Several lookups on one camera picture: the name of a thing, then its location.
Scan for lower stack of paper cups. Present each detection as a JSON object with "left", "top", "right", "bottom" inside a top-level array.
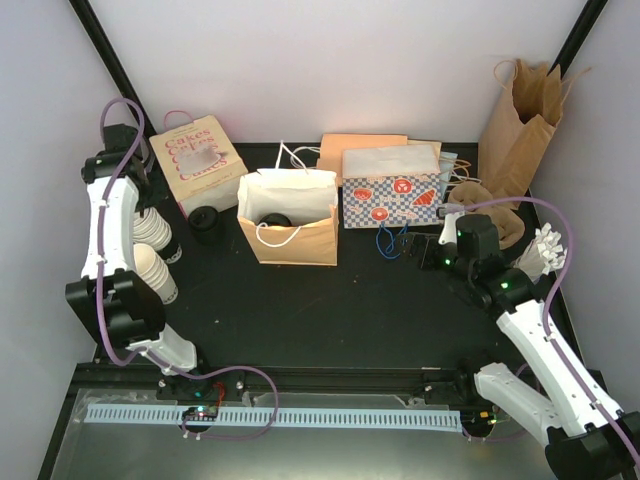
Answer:
[{"left": 133, "top": 243, "right": 179, "bottom": 305}]

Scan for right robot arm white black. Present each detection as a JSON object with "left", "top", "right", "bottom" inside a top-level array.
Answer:
[{"left": 398, "top": 212, "right": 639, "bottom": 479}]

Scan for paper coffee cup black sleeve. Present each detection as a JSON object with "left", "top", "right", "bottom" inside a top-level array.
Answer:
[{"left": 258, "top": 213, "right": 292, "bottom": 227}]

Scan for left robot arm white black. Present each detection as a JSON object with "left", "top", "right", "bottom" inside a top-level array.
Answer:
[{"left": 65, "top": 124, "right": 215, "bottom": 401}]

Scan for upper stack of paper cups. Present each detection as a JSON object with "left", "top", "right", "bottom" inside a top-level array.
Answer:
[{"left": 133, "top": 207, "right": 182, "bottom": 264}]

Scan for black coffee cup lid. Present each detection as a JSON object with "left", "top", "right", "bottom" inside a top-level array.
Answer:
[{"left": 187, "top": 206, "right": 224, "bottom": 245}]

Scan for flat orange paper bag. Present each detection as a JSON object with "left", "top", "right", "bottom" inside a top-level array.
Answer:
[{"left": 289, "top": 133, "right": 409, "bottom": 174}]

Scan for white slotted cable duct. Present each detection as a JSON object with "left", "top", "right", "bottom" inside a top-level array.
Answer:
[{"left": 84, "top": 404, "right": 462, "bottom": 433}]

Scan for Cakes printed paper bag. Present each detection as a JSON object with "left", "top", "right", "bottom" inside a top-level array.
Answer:
[{"left": 150, "top": 110, "right": 248, "bottom": 216}]

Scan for tall brown paper bag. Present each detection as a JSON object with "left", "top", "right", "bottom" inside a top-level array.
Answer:
[{"left": 478, "top": 59, "right": 580, "bottom": 198}]

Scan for orange paper bag white handles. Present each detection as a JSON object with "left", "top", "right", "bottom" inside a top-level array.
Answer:
[{"left": 237, "top": 144, "right": 339, "bottom": 267}]

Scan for flat kraft bag brown handles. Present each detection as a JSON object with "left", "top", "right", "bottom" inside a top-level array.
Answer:
[{"left": 407, "top": 139, "right": 481, "bottom": 193}]

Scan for stack of paper cups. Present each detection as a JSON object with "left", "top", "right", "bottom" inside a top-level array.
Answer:
[
  {"left": 133, "top": 207, "right": 182, "bottom": 264},
  {"left": 133, "top": 243, "right": 179, "bottom": 305}
]

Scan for white wrapped straws in cup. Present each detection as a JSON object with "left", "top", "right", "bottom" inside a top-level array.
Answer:
[{"left": 512, "top": 223, "right": 568, "bottom": 283}]

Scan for blue checkered paper bag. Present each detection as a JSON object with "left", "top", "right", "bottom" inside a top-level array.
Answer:
[{"left": 341, "top": 144, "right": 443, "bottom": 260}]

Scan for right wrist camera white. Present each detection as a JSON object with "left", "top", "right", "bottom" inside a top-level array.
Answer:
[{"left": 438, "top": 203, "right": 465, "bottom": 245}]

